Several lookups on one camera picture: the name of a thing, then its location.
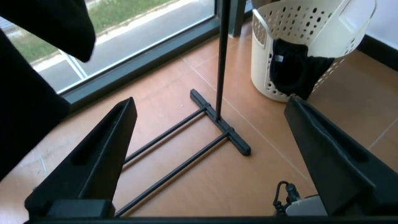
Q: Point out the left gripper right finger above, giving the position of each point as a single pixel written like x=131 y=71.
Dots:
x=357 y=186

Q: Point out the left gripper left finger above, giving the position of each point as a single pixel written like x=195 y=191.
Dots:
x=62 y=189

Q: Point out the black garment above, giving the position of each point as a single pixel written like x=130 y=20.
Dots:
x=292 y=71

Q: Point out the white laundry basket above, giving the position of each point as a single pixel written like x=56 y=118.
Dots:
x=259 y=71

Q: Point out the black clothes rack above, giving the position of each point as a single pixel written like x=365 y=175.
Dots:
x=222 y=62

